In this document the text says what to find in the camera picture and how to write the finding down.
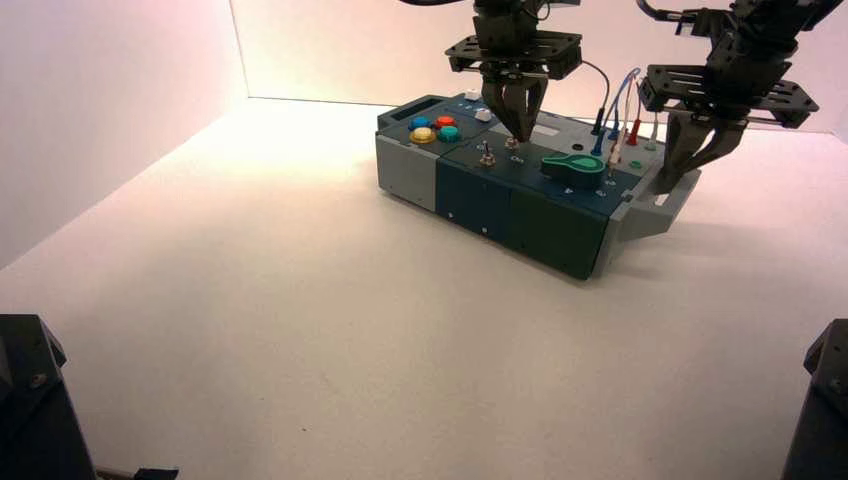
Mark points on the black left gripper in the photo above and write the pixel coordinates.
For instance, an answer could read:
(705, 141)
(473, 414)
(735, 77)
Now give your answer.
(510, 53)

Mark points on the small white rocker switch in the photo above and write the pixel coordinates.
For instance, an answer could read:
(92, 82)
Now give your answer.
(473, 95)

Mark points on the green rotary knob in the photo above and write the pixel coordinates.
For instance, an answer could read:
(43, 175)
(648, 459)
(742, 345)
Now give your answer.
(570, 173)

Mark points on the large white rocker switch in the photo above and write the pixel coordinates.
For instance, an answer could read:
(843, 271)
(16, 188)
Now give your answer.
(483, 114)

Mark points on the green round push button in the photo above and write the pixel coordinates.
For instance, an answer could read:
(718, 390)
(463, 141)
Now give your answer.
(449, 134)

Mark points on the grey and blue switch box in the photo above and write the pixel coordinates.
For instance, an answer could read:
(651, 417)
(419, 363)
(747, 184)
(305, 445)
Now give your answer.
(550, 232)

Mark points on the small black bracket piece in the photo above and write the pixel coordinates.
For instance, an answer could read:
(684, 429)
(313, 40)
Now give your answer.
(156, 474)

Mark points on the yellow round push button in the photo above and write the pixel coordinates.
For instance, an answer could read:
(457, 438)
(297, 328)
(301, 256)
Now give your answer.
(422, 136)

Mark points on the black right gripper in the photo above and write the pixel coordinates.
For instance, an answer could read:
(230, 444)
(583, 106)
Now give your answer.
(748, 79)

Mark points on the white label sticker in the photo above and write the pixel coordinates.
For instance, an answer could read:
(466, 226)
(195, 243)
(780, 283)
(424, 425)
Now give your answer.
(550, 130)

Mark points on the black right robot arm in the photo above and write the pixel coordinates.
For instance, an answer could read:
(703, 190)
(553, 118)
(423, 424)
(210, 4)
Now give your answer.
(821, 411)

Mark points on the red round push button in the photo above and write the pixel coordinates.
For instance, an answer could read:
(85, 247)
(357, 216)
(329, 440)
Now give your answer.
(444, 121)

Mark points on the blue round push button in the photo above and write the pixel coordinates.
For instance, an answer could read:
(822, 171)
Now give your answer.
(419, 122)

